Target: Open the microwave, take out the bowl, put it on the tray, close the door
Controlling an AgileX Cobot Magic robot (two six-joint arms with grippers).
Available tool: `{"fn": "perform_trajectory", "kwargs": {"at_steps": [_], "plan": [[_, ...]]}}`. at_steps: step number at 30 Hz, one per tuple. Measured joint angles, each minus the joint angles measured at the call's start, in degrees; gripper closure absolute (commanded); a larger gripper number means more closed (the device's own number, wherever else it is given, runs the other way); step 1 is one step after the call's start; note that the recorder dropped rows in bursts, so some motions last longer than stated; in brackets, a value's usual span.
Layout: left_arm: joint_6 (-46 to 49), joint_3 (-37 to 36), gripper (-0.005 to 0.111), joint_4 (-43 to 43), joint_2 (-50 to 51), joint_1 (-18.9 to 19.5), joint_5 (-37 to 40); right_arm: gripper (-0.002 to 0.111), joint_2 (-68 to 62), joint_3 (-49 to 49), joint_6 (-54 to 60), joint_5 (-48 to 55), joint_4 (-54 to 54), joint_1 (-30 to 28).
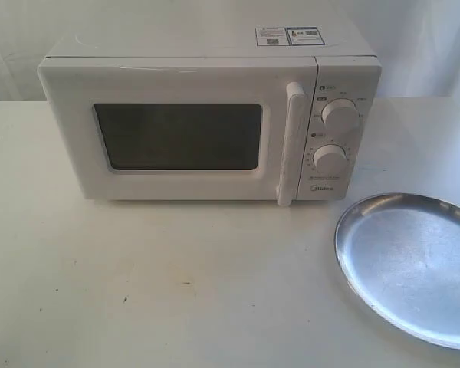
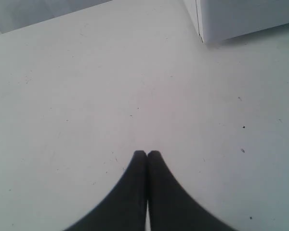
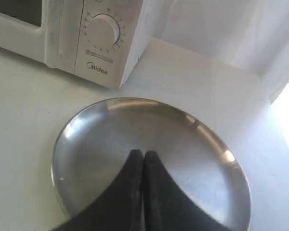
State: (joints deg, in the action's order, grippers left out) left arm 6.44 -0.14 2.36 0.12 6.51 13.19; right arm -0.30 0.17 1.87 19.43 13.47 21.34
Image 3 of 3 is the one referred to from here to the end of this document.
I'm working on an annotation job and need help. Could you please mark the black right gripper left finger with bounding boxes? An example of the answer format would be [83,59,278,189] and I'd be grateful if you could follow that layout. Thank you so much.
[54,150,144,231]

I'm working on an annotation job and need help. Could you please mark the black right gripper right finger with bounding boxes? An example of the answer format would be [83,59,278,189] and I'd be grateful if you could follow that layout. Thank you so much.
[143,151,225,231]

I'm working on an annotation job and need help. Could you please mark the white microwave door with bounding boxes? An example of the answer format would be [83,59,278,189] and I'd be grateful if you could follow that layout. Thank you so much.
[0,0,84,74]

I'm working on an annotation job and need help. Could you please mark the white Midea microwave oven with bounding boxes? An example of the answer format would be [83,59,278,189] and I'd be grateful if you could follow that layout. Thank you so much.
[0,0,147,89]

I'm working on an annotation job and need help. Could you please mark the round steel plate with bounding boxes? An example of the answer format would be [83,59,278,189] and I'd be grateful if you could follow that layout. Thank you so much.
[51,98,251,231]

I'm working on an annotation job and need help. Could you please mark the white lower timer knob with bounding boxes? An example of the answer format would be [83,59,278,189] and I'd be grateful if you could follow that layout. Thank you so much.
[87,14,120,48]

